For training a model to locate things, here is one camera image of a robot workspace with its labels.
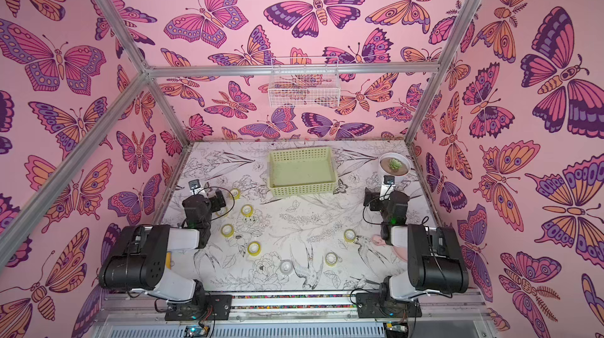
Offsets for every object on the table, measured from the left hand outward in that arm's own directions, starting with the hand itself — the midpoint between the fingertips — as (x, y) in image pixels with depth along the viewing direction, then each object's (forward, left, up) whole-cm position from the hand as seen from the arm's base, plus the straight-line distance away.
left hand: (209, 189), depth 94 cm
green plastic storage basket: (+15, -36, -8) cm, 40 cm away
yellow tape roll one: (+2, -9, -6) cm, 11 cm away
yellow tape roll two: (-5, -15, -7) cm, 17 cm away
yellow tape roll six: (-16, -55, -8) cm, 58 cm away
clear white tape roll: (-27, -32, -8) cm, 42 cm away
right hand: (+1, -66, +1) cm, 66 cm away
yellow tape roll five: (-24, -48, -7) cm, 54 cm away
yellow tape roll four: (-21, -20, -7) cm, 30 cm away
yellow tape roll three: (-14, -9, -7) cm, 18 cm away
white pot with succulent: (+10, -75, +4) cm, 76 cm away
